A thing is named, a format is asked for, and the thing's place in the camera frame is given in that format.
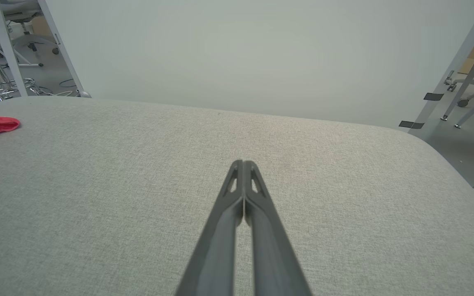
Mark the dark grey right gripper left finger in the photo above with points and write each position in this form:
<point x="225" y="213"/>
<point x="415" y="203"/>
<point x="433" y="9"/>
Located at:
<point x="216" y="255"/>

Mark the black tape strip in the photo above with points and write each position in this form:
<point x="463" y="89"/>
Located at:
<point x="411" y="124"/>
<point x="433" y="96"/>

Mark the white table legs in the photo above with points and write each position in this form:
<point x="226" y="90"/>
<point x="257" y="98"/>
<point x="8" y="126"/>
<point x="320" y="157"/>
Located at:
<point x="473" y="74"/>

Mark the grey chair base with casters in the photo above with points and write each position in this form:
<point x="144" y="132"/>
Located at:
<point x="473" y="82"/>

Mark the white metal frame post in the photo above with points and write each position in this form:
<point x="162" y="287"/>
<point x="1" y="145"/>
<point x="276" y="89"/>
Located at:
<point x="4" y="45"/>

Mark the white partition panel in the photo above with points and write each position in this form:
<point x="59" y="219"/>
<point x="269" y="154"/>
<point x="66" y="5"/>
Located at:
<point x="241" y="53"/>

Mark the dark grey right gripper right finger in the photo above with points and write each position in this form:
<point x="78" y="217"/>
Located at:
<point x="274" y="259"/>

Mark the grey metal frame post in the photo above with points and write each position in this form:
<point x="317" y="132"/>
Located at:
<point x="455" y="65"/>

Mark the white office chair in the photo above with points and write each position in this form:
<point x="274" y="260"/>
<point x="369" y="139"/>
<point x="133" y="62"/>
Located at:
<point x="27" y="39"/>

